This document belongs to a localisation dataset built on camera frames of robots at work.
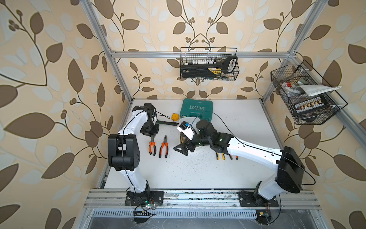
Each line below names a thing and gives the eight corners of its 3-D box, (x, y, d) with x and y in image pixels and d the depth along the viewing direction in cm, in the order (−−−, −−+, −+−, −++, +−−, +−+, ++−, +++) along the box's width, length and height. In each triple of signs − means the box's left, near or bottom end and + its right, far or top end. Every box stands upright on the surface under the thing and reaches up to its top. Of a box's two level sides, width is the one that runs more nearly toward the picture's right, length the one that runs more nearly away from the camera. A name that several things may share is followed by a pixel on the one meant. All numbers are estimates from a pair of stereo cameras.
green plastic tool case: (179, 119, 108) (179, 116, 105) (183, 101, 121) (183, 97, 118) (212, 122, 106) (213, 119, 103) (212, 103, 119) (213, 100, 116)
